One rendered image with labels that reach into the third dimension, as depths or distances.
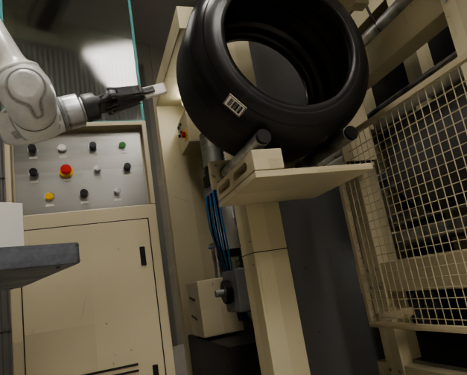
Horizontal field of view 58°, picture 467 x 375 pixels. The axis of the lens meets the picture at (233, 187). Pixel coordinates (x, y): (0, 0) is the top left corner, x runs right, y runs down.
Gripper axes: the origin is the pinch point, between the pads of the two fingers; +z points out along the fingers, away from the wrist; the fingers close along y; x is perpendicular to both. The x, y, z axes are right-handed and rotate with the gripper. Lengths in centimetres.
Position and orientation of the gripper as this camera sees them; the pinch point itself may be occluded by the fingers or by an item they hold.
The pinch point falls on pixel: (153, 91)
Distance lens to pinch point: 126.0
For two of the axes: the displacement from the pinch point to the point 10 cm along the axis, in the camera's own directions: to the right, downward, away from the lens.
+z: 8.7, -3.3, 3.7
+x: 4.0, 9.1, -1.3
